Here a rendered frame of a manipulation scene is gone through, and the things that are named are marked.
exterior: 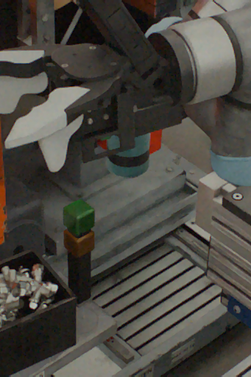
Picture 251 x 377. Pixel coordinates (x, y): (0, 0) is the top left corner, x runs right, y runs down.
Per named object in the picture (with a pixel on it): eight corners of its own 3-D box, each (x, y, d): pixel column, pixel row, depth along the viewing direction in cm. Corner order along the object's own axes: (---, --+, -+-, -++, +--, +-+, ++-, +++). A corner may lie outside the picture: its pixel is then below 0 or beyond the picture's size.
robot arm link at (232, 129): (238, 124, 113) (248, 40, 106) (297, 180, 105) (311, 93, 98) (178, 143, 110) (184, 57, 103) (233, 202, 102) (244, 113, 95)
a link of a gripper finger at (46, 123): (42, 202, 80) (96, 148, 87) (36, 138, 77) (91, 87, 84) (9, 194, 81) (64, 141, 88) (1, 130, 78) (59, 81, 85)
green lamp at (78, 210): (80, 215, 167) (80, 196, 165) (96, 227, 165) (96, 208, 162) (62, 224, 165) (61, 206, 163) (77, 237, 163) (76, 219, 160)
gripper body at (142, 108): (78, 167, 88) (196, 131, 92) (71, 79, 83) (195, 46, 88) (43, 131, 94) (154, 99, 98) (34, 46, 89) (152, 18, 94)
